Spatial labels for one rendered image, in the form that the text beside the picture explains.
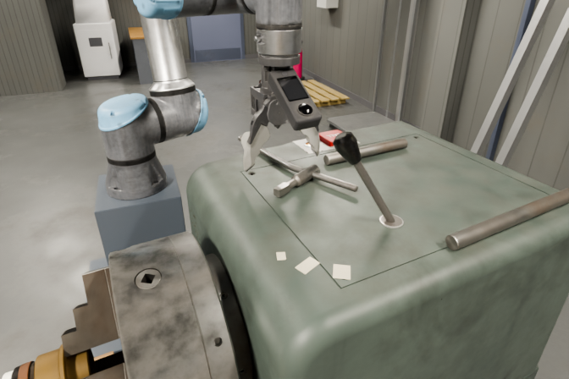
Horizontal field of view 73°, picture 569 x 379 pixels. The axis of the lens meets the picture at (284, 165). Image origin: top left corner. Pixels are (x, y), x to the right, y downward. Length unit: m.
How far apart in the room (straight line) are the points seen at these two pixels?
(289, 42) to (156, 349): 0.47
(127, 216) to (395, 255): 0.67
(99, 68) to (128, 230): 6.40
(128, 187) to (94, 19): 6.39
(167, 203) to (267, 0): 0.57
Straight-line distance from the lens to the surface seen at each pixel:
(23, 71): 6.93
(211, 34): 8.31
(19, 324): 2.51
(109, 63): 7.31
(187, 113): 1.01
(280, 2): 0.63
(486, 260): 0.60
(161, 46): 1.01
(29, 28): 6.80
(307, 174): 0.69
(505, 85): 3.19
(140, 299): 0.54
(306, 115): 0.59
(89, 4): 7.37
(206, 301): 0.54
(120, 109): 0.95
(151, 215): 1.01
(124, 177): 1.00
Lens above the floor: 1.59
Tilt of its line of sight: 26 degrees down
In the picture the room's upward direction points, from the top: straight up
